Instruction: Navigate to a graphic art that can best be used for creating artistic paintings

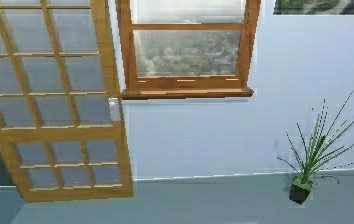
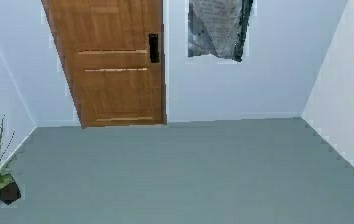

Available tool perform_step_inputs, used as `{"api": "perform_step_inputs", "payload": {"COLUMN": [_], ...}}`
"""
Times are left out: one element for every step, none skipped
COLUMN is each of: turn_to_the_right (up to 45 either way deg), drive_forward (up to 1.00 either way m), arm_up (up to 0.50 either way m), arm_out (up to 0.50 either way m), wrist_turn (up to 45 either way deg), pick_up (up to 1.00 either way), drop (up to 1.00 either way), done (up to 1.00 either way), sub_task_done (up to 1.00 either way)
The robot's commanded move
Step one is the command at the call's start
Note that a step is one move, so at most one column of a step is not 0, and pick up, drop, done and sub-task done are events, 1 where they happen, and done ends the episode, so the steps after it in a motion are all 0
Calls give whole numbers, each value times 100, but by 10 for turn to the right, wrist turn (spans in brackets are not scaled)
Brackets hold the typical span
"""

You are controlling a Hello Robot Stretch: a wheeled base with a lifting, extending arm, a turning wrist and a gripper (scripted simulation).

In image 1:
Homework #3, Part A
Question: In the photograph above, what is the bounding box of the brown wooden framed window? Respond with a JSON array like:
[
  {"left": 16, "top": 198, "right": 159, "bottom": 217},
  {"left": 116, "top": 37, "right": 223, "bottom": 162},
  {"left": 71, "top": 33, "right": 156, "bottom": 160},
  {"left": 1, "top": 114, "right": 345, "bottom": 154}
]
[{"left": 115, "top": 0, "right": 262, "bottom": 101}]

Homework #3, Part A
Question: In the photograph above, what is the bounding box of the wooden glass-paned room door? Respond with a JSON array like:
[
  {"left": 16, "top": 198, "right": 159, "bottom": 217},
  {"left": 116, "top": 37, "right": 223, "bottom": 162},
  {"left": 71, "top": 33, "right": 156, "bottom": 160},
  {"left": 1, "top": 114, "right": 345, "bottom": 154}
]
[{"left": 0, "top": 0, "right": 135, "bottom": 204}]

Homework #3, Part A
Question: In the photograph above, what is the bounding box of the green potted house plant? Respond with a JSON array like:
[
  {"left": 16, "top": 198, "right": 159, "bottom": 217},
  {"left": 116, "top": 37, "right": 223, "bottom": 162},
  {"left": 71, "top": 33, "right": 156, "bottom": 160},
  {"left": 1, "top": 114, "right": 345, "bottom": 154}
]
[{"left": 276, "top": 88, "right": 354, "bottom": 206}]

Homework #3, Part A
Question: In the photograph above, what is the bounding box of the silver door handle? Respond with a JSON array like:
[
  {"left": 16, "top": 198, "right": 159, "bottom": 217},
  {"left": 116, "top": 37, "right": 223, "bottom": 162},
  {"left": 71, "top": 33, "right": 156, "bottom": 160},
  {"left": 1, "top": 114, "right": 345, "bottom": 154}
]
[{"left": 108, "top": 97, "right": 122, "bottom": 122}]

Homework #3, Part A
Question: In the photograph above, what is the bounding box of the dark framed wall picture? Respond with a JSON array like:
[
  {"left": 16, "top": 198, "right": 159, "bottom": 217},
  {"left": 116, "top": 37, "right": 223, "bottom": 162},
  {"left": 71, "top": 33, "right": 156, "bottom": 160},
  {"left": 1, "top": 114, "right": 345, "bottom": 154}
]
[{"left": 273, "top": 0, "right": 354, "bottom": 16}]

